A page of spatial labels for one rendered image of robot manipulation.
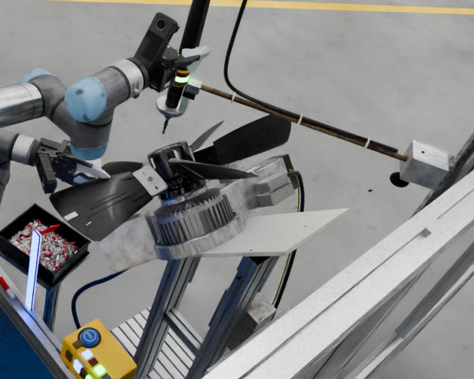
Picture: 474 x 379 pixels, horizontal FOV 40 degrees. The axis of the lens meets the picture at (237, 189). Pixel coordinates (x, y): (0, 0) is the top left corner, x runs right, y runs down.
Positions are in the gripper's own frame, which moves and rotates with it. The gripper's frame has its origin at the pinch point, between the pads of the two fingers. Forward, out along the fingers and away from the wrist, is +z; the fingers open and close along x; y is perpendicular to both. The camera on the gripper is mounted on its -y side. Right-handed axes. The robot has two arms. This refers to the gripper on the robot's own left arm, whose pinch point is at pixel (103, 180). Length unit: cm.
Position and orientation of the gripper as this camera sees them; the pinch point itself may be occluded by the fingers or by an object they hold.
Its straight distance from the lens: 176.8
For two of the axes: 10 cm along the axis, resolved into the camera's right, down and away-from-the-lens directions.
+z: 9.5, 3.0, 1.0
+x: -3.0, 7.3, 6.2
